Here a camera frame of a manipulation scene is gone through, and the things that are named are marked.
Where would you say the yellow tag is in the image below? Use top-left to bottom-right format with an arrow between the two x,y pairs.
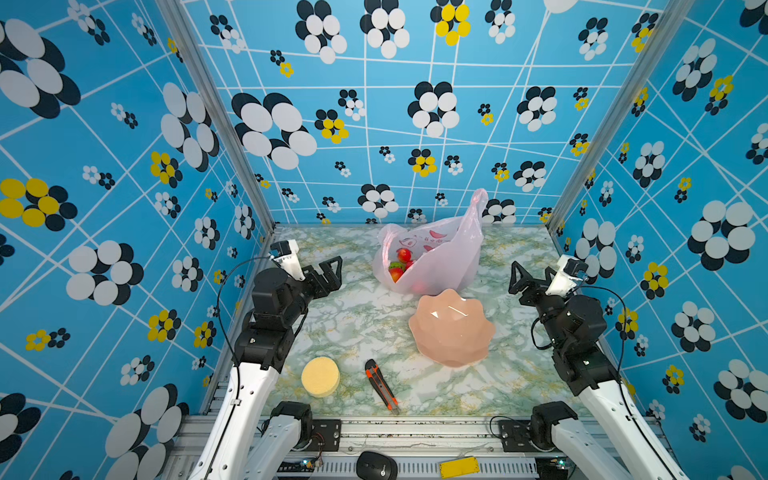
439,457 -> 480,479

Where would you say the pink fruit plate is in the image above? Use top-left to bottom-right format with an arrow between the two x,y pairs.
408,289 -> 496,368

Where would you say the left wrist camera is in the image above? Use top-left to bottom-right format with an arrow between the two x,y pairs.
270,239 -> 305,281

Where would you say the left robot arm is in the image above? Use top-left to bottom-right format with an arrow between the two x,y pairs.
190,254 -> 343,479

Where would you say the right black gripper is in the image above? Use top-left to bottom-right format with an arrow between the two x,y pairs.
512,262 -> 574,355

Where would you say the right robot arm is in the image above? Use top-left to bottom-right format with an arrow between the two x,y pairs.
508,255 -> 686,479

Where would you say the orange black utility knife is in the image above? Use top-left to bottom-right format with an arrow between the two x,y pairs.
365,359 -> 400,415

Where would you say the pink plastic bag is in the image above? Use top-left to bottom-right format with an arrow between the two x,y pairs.
372,189 -> 488,295

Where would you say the black computer mouse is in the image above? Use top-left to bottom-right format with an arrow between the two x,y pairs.
355,451 -> 398,480

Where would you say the red orange mango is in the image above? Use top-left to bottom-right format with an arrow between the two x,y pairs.
389,267 -> 404,283

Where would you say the aluminium front rail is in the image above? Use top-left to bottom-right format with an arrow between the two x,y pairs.
159,416 -> 628,479

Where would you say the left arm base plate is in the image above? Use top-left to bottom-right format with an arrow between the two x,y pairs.
259,418 -> 342,452

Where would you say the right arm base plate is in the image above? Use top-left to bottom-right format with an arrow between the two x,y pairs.
489,416 -> 585,454

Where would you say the yellow round sponge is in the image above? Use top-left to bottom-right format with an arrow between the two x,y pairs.
301,357 -> 340,398

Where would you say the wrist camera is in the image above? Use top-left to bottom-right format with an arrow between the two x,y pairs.
270,239 -> 305,281
545,255 -> 588,298

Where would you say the red strawberry fruit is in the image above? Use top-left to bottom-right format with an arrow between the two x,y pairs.
396,248 -> 412,265

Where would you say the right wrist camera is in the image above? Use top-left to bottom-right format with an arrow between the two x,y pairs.
545,255 -> 588,298

